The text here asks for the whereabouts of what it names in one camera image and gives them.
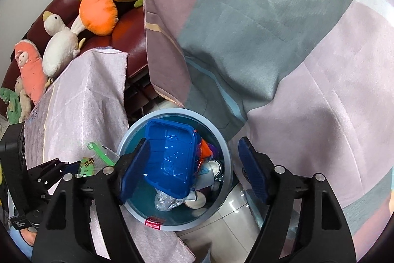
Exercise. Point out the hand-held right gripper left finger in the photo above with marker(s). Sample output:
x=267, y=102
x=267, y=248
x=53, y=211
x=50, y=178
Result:
x=135, y=170

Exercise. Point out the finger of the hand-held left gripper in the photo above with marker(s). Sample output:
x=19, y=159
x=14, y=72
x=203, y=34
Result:
x=52, y=169
x=46, y=187

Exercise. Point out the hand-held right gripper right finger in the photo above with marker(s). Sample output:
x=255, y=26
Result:
x=254, y=170

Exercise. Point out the blue plastic tray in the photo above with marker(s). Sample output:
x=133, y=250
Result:
x=169, y=155

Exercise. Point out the green clear snack packet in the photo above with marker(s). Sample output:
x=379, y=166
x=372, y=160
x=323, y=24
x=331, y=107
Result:
x=92, y=164

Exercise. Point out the blue round bin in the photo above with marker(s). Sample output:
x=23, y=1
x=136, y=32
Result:
x=184, y=215

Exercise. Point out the person's left hand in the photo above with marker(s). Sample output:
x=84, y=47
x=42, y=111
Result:
x=30, y=236

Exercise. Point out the small green dinosaur plush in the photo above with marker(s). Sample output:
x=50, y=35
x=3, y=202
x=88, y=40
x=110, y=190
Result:
x=10, y=106

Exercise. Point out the beige doll plush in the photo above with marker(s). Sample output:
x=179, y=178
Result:
x=24, y=102

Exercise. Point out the orange snack wrapper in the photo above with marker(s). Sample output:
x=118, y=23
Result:
x=204, y=149

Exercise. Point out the person's blue trousers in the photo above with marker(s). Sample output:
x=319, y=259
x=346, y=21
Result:
x=21, y=250

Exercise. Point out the pink carrot plush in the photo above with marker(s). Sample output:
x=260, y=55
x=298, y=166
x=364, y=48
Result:
x=29, y=72

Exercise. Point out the white duck plush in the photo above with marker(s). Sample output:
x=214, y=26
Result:
x=60, y=50

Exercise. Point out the plaid pink grey cloth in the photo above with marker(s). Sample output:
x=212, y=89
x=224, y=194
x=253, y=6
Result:
x=277, y=35

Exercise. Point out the dark red leather sofa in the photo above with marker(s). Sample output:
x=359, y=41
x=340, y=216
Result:
x=129, y=32

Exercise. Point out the orange carrot bunny plush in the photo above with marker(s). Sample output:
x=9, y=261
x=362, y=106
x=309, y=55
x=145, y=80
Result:
x=98, y=13

